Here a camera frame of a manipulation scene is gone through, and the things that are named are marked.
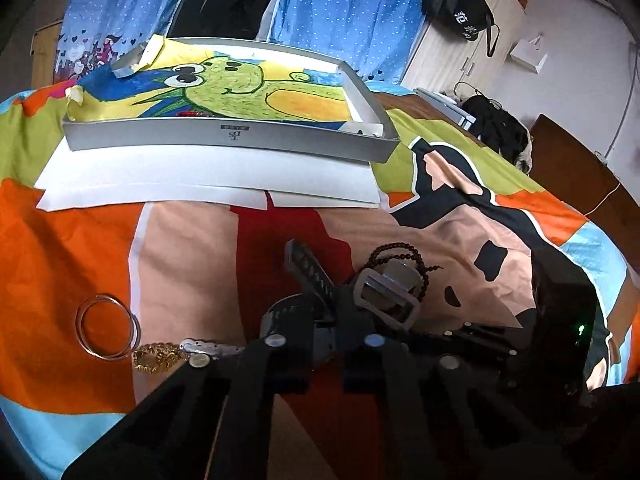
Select green dinosaur cartoon towel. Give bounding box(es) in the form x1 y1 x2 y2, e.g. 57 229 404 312
66 35 352 124

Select black strap smart watch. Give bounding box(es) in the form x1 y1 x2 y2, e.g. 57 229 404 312
260 240 354 353

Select dark bead necklace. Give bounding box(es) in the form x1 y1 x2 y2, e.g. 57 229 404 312
357 240 445 306

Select white paper bag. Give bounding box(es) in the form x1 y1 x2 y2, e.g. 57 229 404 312
509 34 548 74

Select gold chain bracelet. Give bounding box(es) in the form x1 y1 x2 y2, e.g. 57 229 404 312
131 341 190 375

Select wooden cabinet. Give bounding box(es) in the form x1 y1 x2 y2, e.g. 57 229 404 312
30 20 63 89

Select silver link bracelet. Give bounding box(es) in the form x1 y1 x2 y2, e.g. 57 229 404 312
178 338 246 359

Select white storage box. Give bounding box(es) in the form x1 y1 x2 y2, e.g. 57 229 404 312
413 88 475 131

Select blue dotted curtain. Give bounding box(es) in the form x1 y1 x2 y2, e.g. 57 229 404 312
53 0 180 82
267 0 424 84

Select white wardrobe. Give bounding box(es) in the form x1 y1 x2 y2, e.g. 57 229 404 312
400 0 525 99

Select silver bangle rings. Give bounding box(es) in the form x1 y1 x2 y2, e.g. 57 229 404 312
72 292 142 362

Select black clothes pile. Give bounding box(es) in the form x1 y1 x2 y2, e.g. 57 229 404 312
462 94 533 174

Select black drawstring bag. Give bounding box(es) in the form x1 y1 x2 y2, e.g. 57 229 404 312
421 0 500 58

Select right blue dotted curtain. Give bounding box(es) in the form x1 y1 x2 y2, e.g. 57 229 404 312
267 0 424 84

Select left blue dotted curtain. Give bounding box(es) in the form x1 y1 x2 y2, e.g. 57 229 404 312
53 0 180 82

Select colourful cartoon bed sheet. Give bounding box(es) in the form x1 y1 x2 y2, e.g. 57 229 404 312
1 84 639 479

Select grey shallow cardboard box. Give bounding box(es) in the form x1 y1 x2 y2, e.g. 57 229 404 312
63 38 399 162

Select brown wooden headboard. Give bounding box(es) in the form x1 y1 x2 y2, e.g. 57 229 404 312
530 114 640 269

